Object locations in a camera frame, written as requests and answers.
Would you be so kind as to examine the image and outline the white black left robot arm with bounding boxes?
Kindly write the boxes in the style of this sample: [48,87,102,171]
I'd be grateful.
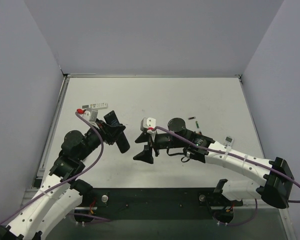
[0,119,126,240]

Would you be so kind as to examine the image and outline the black tv remote control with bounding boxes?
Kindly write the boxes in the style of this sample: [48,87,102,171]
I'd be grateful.
[104,110,130,154]

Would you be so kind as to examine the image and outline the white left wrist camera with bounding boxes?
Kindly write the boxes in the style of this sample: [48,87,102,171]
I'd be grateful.
[76,107,98,123]

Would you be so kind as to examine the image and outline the long white remote control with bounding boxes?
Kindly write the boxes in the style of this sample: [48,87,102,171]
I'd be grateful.
[81,102,108,110]

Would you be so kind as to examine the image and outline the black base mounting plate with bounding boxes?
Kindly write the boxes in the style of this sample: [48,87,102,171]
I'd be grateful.
[74,187,243,223]

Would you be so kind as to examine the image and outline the small white remote right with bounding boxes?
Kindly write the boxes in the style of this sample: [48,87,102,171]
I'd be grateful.
[224,136,234,147]

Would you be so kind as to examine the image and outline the aluminium frame rail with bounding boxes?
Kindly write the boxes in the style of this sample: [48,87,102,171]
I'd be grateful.
[20,188,47,208]

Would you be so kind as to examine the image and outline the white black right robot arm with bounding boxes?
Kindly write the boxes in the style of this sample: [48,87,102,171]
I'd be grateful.
[133,117,294,209]

